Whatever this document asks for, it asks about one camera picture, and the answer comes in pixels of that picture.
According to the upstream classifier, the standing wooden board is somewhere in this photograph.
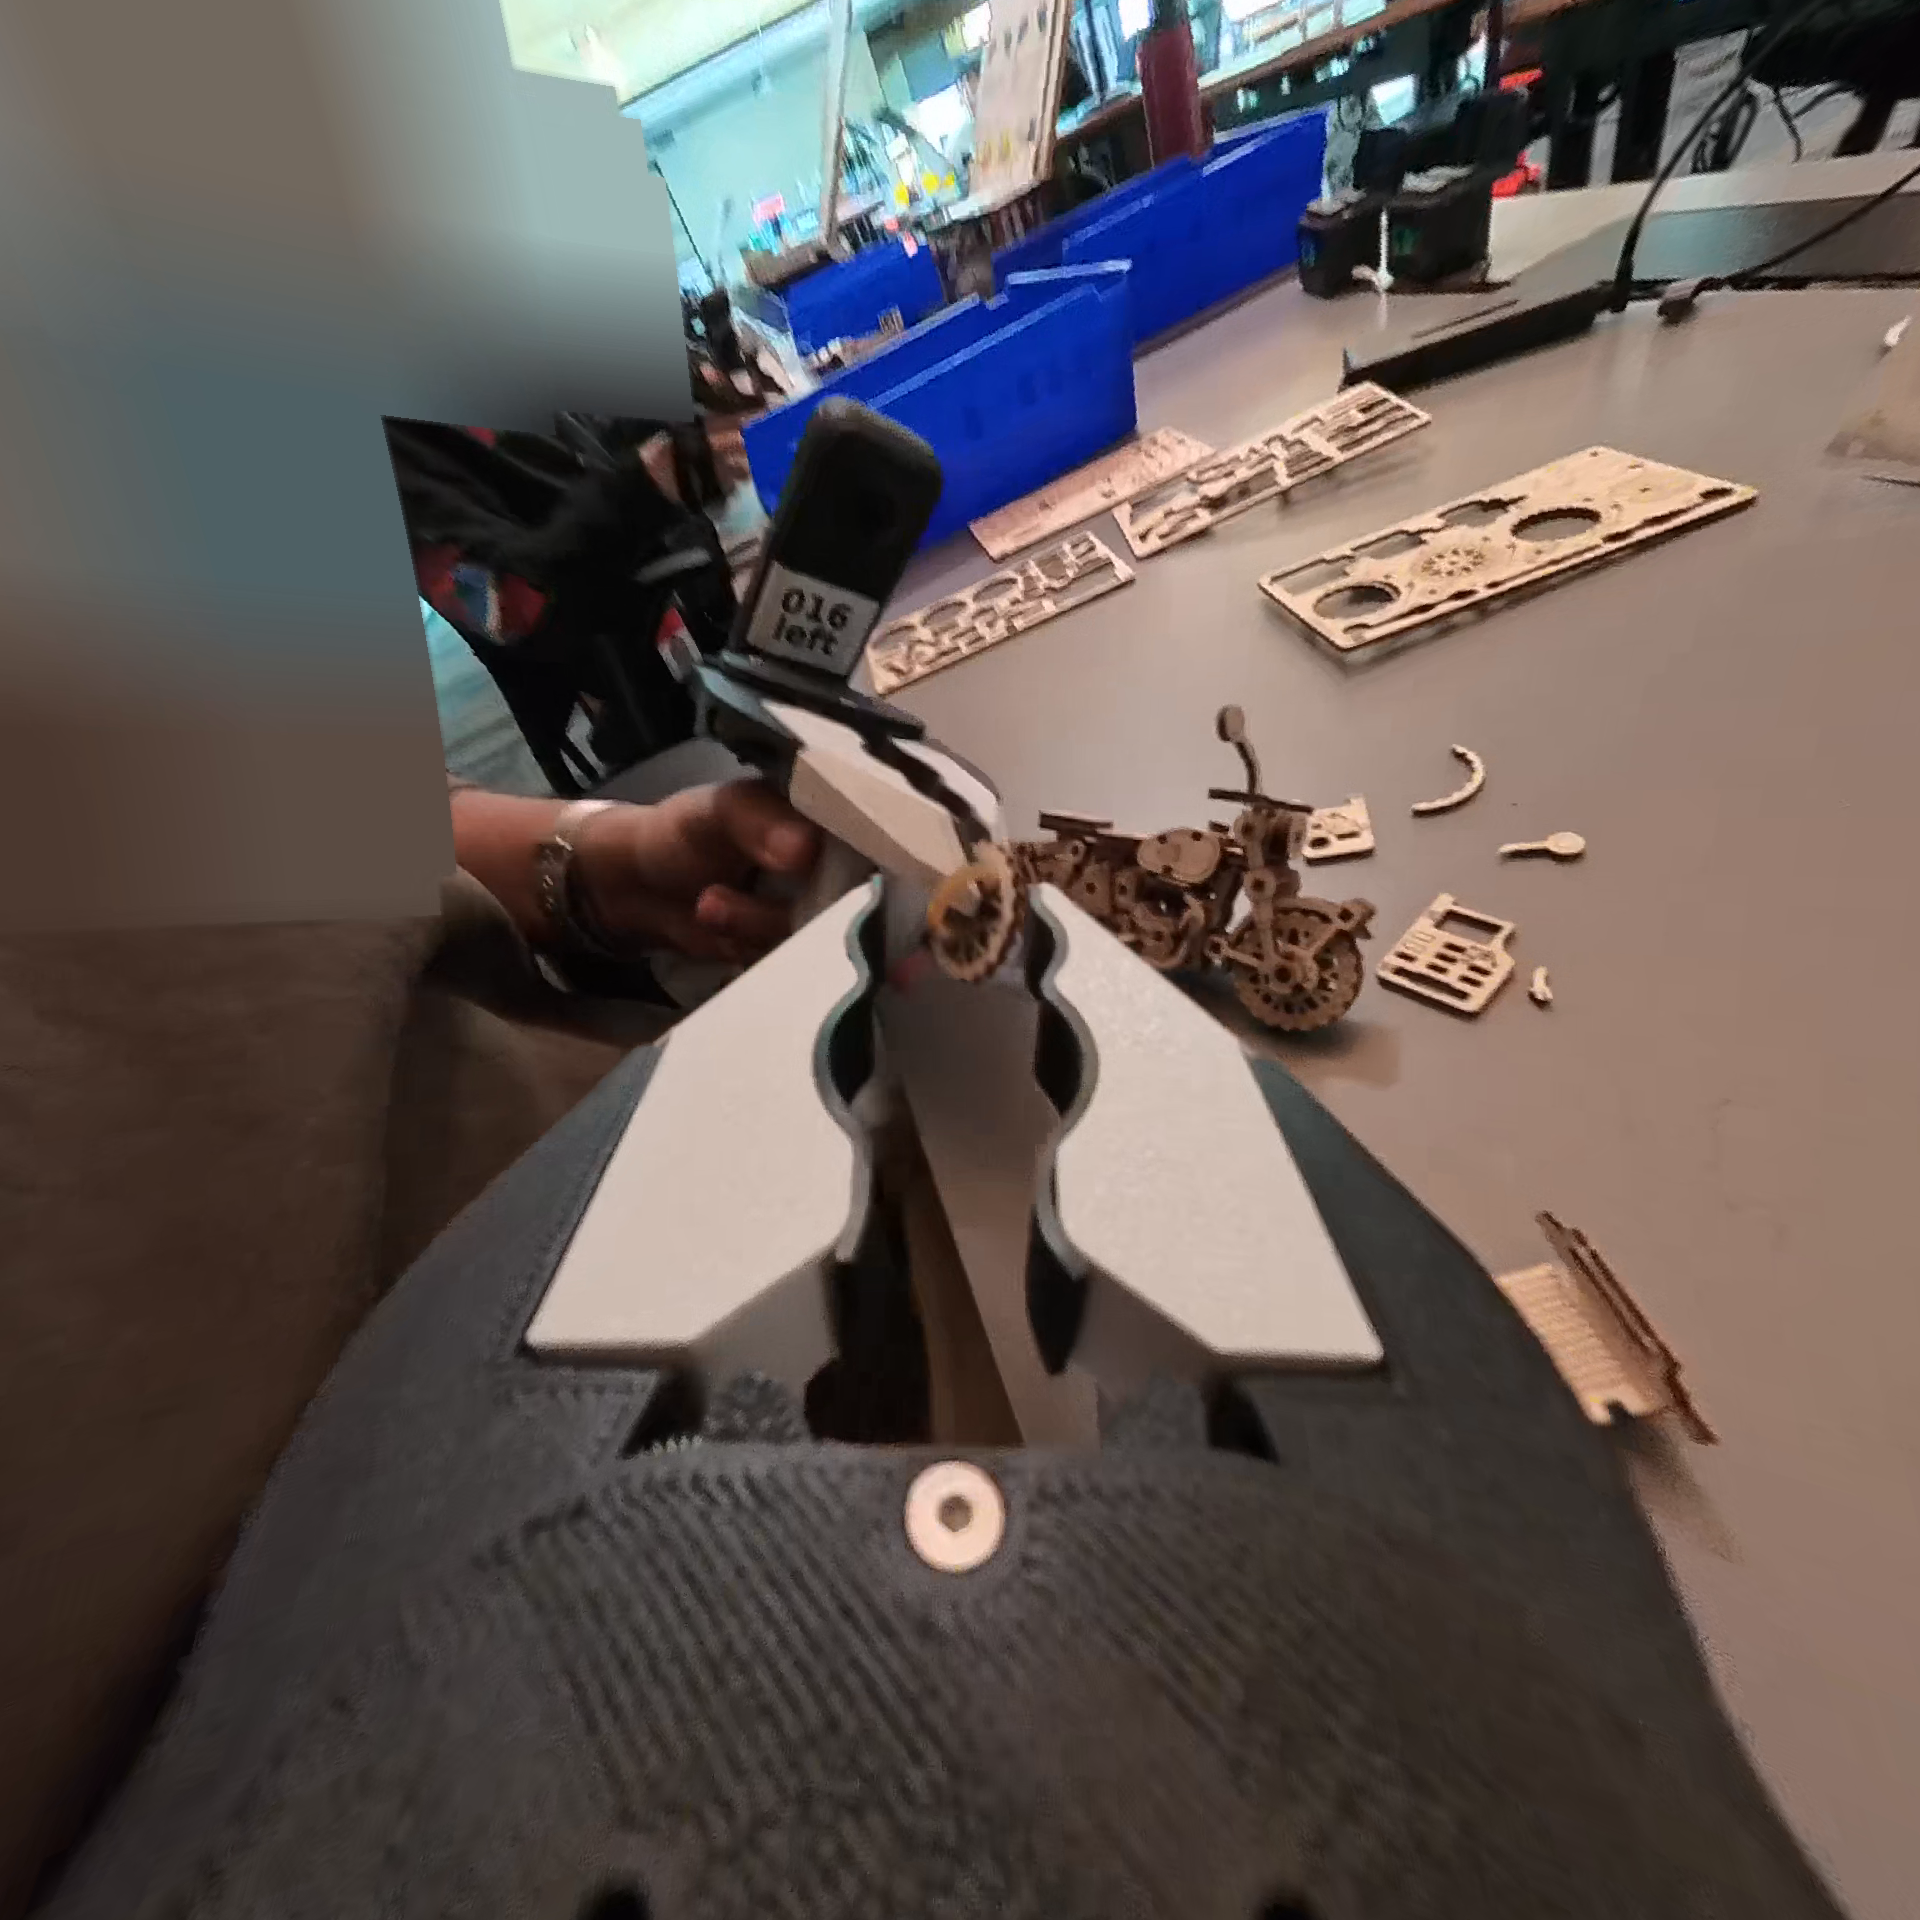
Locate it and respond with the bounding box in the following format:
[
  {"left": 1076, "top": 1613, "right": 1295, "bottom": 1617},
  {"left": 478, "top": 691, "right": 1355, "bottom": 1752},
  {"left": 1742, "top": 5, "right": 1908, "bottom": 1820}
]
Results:
[{"left": 975, "top": 0, "right": 1069, "bottom": 196}]

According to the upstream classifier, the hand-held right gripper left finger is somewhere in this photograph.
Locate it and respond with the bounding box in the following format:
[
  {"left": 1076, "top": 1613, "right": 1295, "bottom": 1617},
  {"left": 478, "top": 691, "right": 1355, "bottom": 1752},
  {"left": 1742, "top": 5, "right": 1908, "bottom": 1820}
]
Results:
[{"left": 522, "top": 878, "right": 893, "bottom": 1396}]

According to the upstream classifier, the clear plastic bag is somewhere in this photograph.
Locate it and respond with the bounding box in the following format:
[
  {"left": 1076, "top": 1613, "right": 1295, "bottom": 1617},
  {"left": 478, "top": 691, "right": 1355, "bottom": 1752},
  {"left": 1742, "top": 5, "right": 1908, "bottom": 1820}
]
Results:
[{"left": 1821, "top": 316, "right": 1920, "bottom": 490}]

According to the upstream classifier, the wooden ribbed tray part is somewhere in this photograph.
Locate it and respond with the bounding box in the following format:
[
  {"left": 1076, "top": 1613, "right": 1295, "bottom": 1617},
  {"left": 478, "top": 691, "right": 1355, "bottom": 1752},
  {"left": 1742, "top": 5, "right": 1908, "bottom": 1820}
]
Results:
[{"left": 1492, "top": 1211, "right": 1719, "bottom": 1445}]

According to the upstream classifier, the long wooden parts sheet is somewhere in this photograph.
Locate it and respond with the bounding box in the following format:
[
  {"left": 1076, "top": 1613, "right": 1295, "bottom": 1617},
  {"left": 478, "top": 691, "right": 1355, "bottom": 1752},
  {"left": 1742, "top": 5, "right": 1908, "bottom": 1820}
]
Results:
[{"left": 1114, "top": 381, "right": 1430, "bottom": 560}]

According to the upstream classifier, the wooden sheet with oval cutouts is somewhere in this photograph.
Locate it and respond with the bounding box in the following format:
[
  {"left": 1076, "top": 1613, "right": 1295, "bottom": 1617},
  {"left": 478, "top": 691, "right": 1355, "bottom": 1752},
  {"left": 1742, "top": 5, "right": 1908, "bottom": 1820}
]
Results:
[{"left": 867, "top": 532, "right": 1135, "bottom": 696}]

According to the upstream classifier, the black cable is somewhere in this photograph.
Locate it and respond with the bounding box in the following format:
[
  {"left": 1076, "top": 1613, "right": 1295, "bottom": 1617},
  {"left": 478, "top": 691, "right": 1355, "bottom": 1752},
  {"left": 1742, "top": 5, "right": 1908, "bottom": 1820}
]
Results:
[{"left": 1611, "top": 30, "right": 1920, "bottom": 324}]

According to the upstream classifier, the person's brown sweater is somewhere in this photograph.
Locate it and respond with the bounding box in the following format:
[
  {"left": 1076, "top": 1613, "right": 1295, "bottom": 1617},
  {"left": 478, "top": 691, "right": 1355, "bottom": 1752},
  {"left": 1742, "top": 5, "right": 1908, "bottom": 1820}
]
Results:
[{"left": 0, "top": 872, "right": 677, "bottom": 1920}]

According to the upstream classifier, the wooden grid panel piece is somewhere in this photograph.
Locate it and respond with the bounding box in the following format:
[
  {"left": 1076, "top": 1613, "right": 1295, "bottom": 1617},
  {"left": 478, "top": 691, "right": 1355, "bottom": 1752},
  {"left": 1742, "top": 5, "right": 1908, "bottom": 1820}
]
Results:
[{"left": 1375, "top": 897, "right": 1517, "bottom": 1017}]

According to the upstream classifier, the small blue plastic bin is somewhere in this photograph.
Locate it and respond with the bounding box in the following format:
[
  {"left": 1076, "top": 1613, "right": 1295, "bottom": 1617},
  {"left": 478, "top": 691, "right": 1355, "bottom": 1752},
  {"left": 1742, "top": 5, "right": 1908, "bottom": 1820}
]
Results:
[{"left": 783, "top": 241, "right": 947, "bottom": 355}]

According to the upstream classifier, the black battery charger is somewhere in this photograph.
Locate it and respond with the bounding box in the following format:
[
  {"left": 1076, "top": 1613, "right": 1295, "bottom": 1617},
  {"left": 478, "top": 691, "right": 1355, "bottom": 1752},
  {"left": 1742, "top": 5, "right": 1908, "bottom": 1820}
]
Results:
[
  {"left": 1295, "top": 194, "right": 1389, "bottom": 299},
  {"left": 1388, "top": 165, "right": 1495, "bottom": 289}
]

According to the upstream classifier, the long blue plastic bin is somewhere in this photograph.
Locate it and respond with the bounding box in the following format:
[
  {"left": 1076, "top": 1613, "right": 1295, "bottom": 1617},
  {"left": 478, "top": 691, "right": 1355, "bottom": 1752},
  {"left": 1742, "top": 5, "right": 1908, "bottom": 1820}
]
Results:
[{"left": 990, "top": 107, "right": 1327, "bottom": 355}]

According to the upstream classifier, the black flat device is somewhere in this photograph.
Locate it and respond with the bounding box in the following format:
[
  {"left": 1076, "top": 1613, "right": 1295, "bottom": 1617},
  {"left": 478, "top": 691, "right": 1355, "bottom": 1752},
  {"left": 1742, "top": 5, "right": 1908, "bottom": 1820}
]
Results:
[{"left": 1340, "top": 282, "right": 1614, "bottom": 393}]

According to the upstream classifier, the wooden sheet with round holes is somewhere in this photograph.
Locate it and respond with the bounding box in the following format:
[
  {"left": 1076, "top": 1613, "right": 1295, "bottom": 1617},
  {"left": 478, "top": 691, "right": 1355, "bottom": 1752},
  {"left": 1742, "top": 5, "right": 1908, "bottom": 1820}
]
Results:
[{"left": 1260, "top": 445, "right": 1760, "bottom": 653}]

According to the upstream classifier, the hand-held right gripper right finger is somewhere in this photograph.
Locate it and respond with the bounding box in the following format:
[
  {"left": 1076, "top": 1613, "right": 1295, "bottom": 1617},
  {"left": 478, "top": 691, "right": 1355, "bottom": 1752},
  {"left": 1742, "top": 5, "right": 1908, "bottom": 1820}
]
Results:
[{"left": 1019, "top": 885, "right": 1388, "bottom": 1434}]

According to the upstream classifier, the large blue plastic bin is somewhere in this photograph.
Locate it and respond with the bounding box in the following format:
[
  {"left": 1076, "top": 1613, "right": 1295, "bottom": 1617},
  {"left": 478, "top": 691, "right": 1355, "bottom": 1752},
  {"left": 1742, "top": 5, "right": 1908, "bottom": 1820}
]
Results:
[{"left": 742, "top": 262, "right": 1135, "bottom": 520}]

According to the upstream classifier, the pinkish wooden parts sheet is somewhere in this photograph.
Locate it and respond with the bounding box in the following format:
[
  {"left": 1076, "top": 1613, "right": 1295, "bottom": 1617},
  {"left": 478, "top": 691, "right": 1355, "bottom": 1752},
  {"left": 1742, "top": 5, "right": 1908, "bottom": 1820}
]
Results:
[{"left": 968, "top": 427, "right": 1213, "bottom": 560}]

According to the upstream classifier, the dark red bottle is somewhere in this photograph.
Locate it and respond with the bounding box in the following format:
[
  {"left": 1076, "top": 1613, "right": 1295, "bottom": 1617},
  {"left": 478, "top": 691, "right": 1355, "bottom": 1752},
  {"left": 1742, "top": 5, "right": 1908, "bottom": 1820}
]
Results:
[{"left": 1141, "top": 0, "right": 1212, "bottom": 168}]

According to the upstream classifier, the person's left forearm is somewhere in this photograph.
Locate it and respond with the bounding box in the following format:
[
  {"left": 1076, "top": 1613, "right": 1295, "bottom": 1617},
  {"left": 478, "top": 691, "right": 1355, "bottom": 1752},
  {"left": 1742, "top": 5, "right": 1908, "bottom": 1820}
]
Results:
[{"left": 450, "top": 786, "right": 647, "bottom": 963}]

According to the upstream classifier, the grey desk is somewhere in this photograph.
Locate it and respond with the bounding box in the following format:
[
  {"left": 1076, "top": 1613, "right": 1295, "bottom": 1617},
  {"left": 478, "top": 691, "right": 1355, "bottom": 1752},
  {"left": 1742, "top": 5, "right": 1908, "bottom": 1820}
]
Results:
[{"left": 719, "top": 270, "right": 1920, "bottom": 1920}]

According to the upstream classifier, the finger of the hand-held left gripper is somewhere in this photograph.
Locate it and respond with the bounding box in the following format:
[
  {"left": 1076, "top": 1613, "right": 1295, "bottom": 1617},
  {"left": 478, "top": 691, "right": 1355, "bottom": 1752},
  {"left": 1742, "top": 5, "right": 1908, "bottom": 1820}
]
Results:
[
  {"left": 776, "top": 701, "right": 980, "bottom": 888},
  {"left": 915, "top": 742, "right": 1007, "bottom": 859}
]

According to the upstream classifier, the person's left hand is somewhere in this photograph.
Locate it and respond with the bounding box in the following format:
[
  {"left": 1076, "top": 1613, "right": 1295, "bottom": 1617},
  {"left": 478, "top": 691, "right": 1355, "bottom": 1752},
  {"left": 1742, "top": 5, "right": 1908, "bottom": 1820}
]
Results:
[{"left": 634, "top": 780, "right": 822, "bottom": 964}]

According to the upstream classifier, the wooden motorcycle model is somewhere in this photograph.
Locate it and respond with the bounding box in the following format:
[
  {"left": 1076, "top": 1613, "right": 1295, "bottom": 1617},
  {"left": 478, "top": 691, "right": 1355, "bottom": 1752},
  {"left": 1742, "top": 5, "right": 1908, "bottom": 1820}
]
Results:
[{"left": 1019, "top": 704, "right": 1379, "bottom": 1037}]

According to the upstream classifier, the wooden gear wheel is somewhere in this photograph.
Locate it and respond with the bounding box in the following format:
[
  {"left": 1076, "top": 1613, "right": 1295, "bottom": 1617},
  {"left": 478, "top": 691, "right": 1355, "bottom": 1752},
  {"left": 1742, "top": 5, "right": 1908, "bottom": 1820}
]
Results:
[{"left": 920, "top": 840, "right": 1029, "bottom": 985}]

